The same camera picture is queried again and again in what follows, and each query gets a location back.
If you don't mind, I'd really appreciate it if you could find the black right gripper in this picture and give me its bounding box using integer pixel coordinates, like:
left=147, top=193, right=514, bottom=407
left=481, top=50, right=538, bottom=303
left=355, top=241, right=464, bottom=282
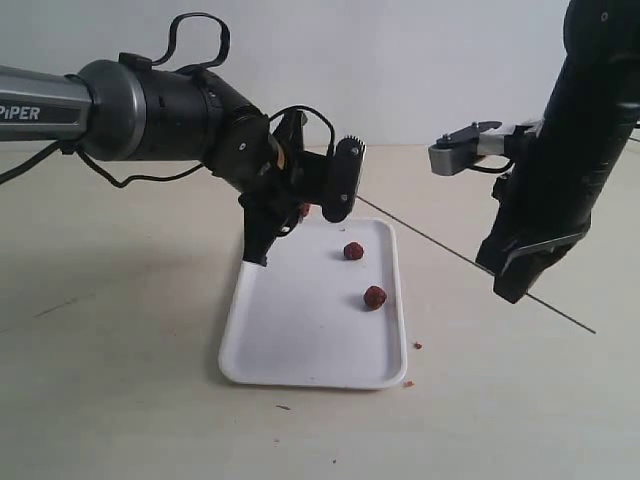
left=476, top=174, right=593, bottom=303

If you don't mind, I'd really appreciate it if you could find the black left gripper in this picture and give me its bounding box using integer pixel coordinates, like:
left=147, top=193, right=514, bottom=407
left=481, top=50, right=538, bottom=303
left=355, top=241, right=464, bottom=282
left=239, top=110, right=335, bottom=267

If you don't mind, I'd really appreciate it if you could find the thin metal skewer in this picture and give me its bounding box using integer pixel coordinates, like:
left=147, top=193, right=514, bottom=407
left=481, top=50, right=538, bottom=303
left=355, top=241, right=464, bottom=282
left=356, top=195, right=597, bottom=335

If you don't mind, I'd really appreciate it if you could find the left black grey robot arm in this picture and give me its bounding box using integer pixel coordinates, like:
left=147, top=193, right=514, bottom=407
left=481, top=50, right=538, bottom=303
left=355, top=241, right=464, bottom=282
left=1, top=55, right=351, bottom=265

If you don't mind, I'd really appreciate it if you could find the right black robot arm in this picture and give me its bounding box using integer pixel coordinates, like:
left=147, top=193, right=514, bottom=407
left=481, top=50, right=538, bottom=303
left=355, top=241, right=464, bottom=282
left=476, top=0, right=639, bottom=303

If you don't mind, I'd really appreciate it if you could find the white plastic tray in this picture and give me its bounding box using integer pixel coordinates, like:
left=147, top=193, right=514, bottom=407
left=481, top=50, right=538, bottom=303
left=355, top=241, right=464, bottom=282
left=218, top=218, right=407, bottom=390

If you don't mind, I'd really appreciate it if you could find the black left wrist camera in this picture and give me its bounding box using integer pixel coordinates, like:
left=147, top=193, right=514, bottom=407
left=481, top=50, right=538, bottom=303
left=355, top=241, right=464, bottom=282
left=320, top=136, right=366, bottom=223

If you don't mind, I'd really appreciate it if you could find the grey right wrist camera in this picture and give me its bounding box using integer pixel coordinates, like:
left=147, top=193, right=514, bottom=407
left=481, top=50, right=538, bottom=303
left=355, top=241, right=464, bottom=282
left=427, top=119, right=542, bottom=177

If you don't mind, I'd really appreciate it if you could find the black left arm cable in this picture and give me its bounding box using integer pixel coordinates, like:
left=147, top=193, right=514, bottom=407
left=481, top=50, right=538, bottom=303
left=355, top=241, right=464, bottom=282
left=0, top=13, right=337, bottom=190

